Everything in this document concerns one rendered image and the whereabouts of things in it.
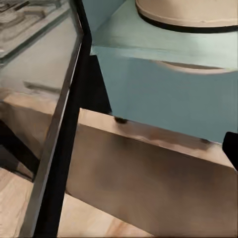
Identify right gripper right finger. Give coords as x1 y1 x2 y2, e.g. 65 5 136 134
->
222 131 238 172

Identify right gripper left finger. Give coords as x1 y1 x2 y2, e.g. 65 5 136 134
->
0 132 26 191

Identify microwave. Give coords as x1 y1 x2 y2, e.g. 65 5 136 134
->
0 0 238 238

